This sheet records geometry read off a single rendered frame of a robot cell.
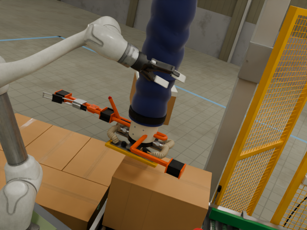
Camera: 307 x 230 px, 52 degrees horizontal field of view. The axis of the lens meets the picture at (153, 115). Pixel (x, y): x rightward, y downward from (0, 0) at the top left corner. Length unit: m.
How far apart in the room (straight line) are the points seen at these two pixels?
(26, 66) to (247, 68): 1.83
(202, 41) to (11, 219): 9.44
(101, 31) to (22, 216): 0.92
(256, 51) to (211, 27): 7.80
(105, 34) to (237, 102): 1.80
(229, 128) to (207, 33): 7.73
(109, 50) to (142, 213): 1.15
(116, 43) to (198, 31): 9.40
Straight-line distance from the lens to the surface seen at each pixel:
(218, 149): 3.00
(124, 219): 2.11
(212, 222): 2.49
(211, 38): 10.41
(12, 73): 1.32
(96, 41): 1.21
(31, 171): 1.72
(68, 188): 2.44
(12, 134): 1.63
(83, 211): 2.28
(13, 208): 1.59
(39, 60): 1.32
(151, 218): 2.05
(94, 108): 2.03
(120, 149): 1.89
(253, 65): 2.67
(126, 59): 1.24
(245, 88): 2.77
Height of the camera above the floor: 2.12
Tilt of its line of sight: 25 degrees down
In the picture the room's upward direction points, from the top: 15 degrees clockwise
